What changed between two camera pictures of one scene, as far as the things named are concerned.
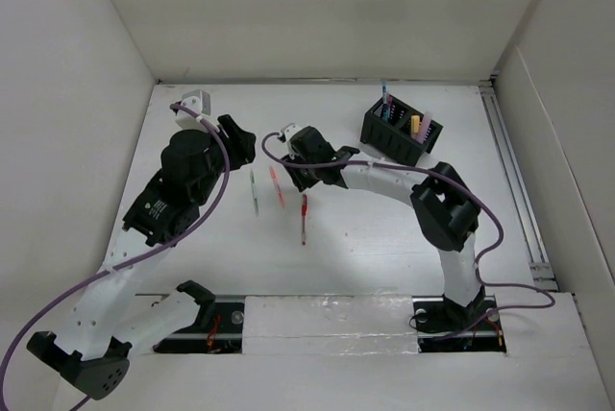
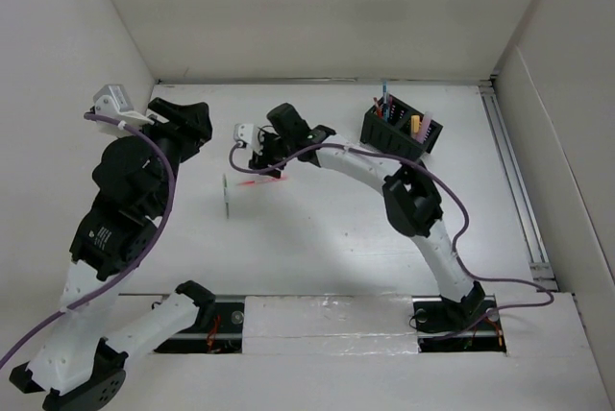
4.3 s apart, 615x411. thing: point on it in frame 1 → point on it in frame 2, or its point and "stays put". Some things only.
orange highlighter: x=415 y=124 stays put
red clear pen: x=304 y=218 → x=380 y=110
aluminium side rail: x=541 y=273 stays put
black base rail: x=223 y=329 stays put
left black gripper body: x=235 y=153 → x=185 y=138
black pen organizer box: x=396 y=128 stays put
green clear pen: x=254 y=192 → x=225 y=194
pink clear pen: x=276 y=181 → x=251 y=182
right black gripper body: x=304 y=174 → x=275 y=151
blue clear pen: x=385 y=102 stays put
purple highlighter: x=424 y=127 stays put
